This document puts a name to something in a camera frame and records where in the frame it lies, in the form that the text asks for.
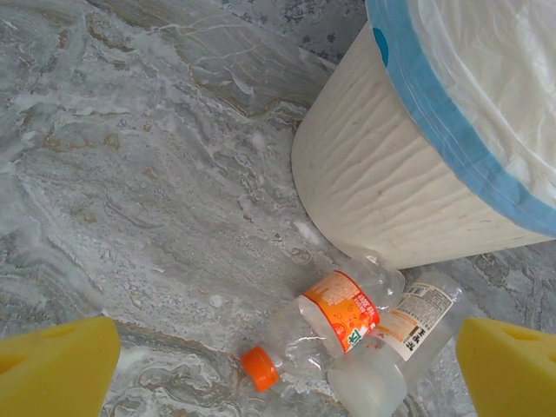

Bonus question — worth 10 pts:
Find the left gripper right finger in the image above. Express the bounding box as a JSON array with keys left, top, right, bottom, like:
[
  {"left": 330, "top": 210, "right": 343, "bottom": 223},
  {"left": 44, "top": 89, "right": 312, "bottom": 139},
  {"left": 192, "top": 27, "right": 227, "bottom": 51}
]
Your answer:
[{"left": 455, "top": 315, "right": 556, "bottom": 417}]

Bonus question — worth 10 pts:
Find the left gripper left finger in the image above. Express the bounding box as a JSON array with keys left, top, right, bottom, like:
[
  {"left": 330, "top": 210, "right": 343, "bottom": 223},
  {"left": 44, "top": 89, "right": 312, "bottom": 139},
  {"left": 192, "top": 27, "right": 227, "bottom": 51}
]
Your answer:
[{"left": 0, "top": 315, "right": 122, "bottom": 417}]

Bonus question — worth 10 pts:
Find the cream plastic bin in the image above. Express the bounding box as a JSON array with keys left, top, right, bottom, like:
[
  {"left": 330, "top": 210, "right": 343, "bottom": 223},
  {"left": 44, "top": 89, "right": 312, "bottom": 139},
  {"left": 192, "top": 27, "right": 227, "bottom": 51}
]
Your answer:
[{"left": 290, "top": 19, "right": 556, "bottom": 271}]

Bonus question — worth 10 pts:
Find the white lined trash bin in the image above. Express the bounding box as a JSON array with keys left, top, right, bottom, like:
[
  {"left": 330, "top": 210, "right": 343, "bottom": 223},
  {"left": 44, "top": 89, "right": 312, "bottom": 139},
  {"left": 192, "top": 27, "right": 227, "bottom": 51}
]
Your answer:
[{"left": 363, "top": 0, "right": 556, "bottom": 239}]

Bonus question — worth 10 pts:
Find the clear bottle white label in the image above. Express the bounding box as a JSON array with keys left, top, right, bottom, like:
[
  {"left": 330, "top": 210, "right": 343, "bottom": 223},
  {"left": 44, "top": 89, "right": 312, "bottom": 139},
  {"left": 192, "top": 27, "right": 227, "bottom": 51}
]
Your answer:
[{"left": 326, "top": 271, "right": 469, "bottom": 417}]

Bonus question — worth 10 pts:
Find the clear bottle orange label cap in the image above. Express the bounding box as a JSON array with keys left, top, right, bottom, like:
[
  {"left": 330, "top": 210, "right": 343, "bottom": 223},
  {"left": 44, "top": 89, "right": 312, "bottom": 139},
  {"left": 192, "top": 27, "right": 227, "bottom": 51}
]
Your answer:
[{"left": 240, "top": 255, "right": 408, "bottom": 407}]

